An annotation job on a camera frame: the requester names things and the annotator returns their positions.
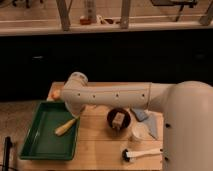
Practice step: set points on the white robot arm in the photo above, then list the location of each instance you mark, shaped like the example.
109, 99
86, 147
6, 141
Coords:
187, 108

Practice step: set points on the red object on shelf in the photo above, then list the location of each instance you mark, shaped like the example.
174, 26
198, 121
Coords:
84, 21

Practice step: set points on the yellow round fruit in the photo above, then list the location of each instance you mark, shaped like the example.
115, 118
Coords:
56, 94

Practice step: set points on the white bottle on shelf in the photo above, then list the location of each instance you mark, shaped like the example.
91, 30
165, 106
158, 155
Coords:
90, 10

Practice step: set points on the grey cloth piece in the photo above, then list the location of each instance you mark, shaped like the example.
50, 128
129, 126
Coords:
151, 123

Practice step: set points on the green plastic tray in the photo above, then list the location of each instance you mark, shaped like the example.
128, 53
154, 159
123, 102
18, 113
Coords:
41, 142

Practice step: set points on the white handled black brush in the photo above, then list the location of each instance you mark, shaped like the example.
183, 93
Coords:
128, 155

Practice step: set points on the black bowl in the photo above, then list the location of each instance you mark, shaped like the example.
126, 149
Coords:
111, 114

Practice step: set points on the clear plastic cup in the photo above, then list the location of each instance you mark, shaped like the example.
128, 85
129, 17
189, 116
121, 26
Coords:
139, 132

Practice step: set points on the blue sponge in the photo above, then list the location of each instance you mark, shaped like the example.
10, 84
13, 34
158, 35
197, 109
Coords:
140, 115

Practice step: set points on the black stand at left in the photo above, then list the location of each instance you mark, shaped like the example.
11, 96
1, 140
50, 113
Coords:
6, 155

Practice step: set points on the beige block in bowl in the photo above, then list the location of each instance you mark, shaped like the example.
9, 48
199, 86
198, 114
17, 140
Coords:
118, 120

